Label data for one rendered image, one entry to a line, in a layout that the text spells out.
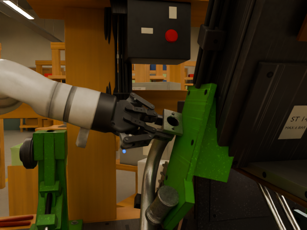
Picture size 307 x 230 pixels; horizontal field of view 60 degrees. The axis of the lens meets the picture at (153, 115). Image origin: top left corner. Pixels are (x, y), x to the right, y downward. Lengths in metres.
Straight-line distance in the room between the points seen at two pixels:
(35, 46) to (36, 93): 10.95
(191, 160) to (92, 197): 0.45
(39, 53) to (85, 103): 10.88
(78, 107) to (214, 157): 0.25
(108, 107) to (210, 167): 0.21
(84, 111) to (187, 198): 0.23
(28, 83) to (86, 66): 0.32
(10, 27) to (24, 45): 0.84
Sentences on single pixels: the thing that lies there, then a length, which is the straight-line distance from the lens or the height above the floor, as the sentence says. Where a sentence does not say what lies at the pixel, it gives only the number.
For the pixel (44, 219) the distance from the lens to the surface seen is 0.64.
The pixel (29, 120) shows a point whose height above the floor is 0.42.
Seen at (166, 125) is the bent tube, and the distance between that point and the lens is 0.51.
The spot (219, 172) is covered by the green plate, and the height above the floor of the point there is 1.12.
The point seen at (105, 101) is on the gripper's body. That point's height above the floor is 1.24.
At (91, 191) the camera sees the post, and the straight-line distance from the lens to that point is 0.84.
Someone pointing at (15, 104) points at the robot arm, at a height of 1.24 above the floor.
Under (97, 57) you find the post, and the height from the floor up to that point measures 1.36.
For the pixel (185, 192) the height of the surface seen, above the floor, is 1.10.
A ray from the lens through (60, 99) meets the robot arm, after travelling 0.49.
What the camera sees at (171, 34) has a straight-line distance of 0.72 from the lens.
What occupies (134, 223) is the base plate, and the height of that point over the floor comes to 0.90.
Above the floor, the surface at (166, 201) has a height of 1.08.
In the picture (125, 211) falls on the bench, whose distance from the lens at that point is 0.93.
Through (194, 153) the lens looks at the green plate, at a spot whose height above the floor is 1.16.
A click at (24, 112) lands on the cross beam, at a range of 0.91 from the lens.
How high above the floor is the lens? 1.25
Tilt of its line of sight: 4 degrees down
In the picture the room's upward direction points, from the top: straight up
